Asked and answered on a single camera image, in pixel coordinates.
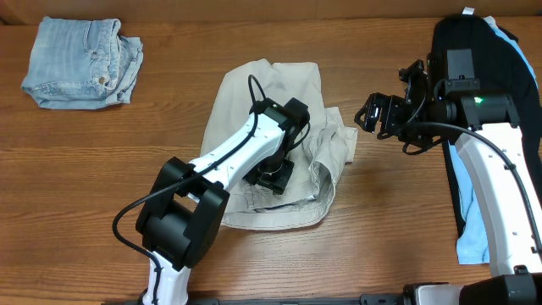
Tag beige khaki shorts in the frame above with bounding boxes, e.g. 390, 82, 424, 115
201, 58, 358, 230

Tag folded light blue jeans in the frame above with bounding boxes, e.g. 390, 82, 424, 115
21, 16, 143, 110

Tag white garment tag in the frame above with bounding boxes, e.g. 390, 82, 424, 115
462, 7, 475, 15

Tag black garment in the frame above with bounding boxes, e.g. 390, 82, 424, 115
427, 14, 542, 238

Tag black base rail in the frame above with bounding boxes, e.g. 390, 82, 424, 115
101, 280, 467, 305

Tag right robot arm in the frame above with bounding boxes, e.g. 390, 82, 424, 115
354, 49, 541, 304

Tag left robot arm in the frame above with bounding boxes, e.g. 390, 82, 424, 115
135, 98, 310, 304

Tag light blue garment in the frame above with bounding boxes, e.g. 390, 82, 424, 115
429, 15, 539, 266

